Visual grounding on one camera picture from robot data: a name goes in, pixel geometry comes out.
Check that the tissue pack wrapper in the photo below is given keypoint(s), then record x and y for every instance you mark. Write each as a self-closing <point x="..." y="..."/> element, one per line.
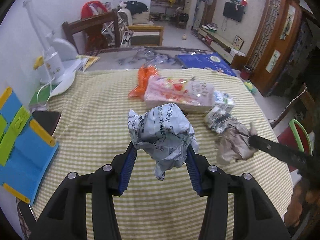
<point x="217" y="120"/>

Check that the red bag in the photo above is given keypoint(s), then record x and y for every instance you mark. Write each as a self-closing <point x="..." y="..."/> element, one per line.
<point x="92" y="8"/>

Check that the pink strawberry snack bag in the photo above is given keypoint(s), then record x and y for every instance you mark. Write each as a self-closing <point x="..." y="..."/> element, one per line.
<point x="189" y="95"/>

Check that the small red bin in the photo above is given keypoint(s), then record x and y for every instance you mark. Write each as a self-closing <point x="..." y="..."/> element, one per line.
<point x="246" y="73"/>

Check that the green book under lamp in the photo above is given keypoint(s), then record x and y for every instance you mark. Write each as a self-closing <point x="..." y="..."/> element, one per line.
<point x="41" y="96"/>

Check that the brown pink paper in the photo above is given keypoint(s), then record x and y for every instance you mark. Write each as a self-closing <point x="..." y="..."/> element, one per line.
<point x="234" y="143"/>

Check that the black phone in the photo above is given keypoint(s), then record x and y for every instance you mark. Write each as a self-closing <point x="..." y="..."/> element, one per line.
<point x="47" y="119"/>

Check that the wooden sofa with cushions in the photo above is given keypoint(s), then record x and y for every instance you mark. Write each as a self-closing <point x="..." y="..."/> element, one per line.
<point x="142" y="32"/>

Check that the blue toy block board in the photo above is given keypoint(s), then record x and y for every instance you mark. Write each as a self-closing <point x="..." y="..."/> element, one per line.
<point x="26" y="149"/>

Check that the red green trash bin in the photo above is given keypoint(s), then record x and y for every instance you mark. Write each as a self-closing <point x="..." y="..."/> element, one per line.
<point x="296" y="137"/>

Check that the orange plastic bag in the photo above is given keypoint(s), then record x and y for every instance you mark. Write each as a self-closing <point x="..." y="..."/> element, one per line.
<point x="144" y="73"/>

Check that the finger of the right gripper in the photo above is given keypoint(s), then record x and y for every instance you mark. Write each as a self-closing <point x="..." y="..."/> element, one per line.
<point x="307" y="165"/>

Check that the dark wooden chair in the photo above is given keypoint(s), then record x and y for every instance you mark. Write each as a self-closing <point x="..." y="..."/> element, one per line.
<point x="92" y="27"/>

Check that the wall television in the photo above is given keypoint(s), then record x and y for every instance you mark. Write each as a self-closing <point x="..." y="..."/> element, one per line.
<point x="234" y="11"/>

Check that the printed white paper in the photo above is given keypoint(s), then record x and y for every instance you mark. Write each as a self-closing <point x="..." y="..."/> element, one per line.
<point x="164" y="133"/>

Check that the carved wooden chair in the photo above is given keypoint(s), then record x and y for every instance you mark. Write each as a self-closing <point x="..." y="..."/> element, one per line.
<point x="304" y="96"/>

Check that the person's hand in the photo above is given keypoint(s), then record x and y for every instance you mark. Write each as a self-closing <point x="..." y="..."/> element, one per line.
<point x="302" y="194"/>

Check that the white desk lamp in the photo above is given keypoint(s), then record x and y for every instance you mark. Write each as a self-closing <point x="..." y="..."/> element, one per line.
<point x="60" y="58"/>

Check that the tv cabinet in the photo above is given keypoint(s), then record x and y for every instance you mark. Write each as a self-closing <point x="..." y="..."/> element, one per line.
<point x="215" y="42"/>

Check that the blue book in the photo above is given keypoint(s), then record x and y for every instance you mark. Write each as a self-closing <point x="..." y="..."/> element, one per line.
<point x="211" y="61"/>

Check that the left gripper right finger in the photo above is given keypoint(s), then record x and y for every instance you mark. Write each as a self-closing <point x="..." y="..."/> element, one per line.
<point x="255" y="217"/>

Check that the green stuffed toy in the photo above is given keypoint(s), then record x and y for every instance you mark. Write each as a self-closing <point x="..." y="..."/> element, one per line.
<point x="250" y="87"/>

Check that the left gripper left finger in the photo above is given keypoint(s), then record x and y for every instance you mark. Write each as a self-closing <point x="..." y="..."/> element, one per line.
<point x="64" y="216"/>

